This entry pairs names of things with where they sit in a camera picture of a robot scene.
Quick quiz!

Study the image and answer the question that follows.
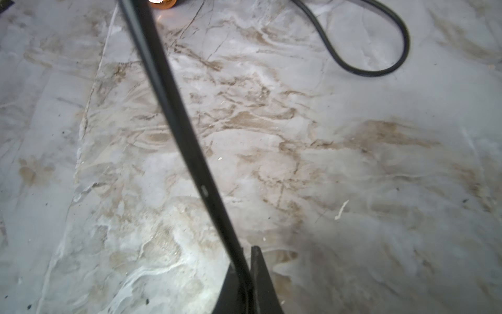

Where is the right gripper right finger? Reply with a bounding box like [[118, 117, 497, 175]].
[[251, 246, 284, 314]]

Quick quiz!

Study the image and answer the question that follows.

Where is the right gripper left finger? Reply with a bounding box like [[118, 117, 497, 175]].
[[212, 264, 247, 314]]

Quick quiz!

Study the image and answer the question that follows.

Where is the green hair dryer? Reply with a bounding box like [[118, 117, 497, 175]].
[[149, 0, 176, 10]]

